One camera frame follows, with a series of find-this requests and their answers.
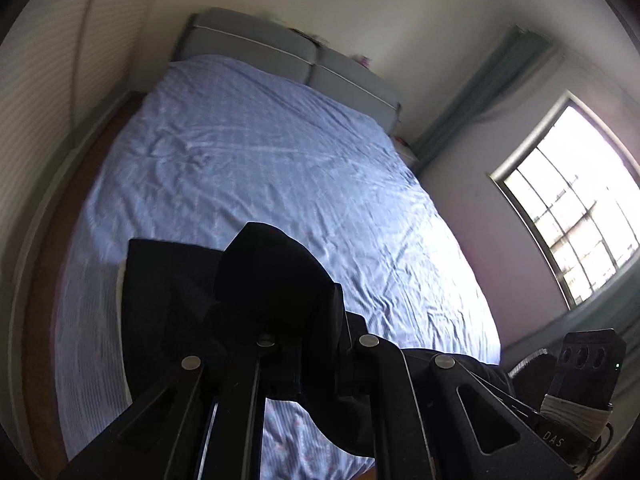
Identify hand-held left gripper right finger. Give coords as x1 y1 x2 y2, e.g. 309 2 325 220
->
349 332 578 480

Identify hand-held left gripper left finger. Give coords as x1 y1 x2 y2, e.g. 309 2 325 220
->
59 334 302 480

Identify black pants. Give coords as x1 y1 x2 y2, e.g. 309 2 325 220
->
202 221 382 459

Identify folded black garment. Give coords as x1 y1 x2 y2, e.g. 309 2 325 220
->
120 239 227 403

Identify barred window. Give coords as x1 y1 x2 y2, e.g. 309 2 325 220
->
487 91 640 312

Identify white nightstand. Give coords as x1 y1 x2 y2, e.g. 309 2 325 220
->
392 137 424 172

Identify bed with blue checked sheet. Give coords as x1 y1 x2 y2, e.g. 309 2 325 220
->
52 55 502 480

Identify green curtain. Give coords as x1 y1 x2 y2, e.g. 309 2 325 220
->
414 25 557 174

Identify grey padded headboard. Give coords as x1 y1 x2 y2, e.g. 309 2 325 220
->
172 7 404 134

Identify cream sliding-door wardrobe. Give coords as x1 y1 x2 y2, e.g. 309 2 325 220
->
0 0 172 463

